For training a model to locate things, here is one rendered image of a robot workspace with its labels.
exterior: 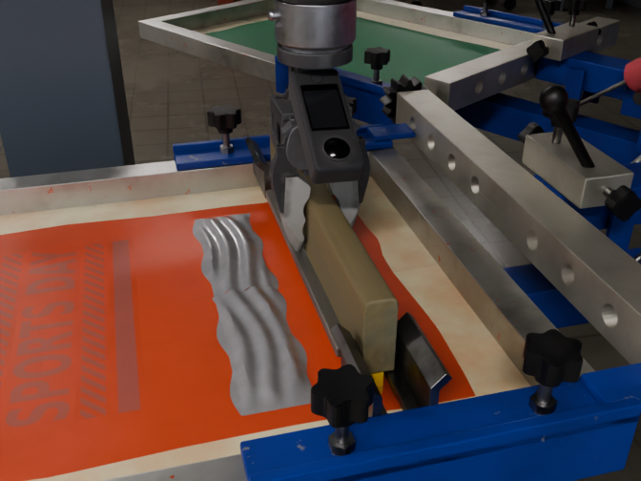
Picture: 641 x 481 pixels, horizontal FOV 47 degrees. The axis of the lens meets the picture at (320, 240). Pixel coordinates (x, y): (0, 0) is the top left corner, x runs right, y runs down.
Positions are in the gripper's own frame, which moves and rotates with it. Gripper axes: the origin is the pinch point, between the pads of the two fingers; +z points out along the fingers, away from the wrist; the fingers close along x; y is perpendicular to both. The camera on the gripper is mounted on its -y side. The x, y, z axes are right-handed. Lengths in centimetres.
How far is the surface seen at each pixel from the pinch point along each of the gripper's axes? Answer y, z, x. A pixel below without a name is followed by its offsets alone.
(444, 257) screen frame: -1.0, 3.6, -13.8
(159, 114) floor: 324, 101, 5
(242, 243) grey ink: 9.4, 4.7, 6.9
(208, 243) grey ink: 10.7, 4.8, 10.8
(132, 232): 16.7, 5.4, 19.3
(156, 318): -2.0, 5.4, 17.6
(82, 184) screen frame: 25.5, 2.3, 24.8
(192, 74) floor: 390, 101, -20
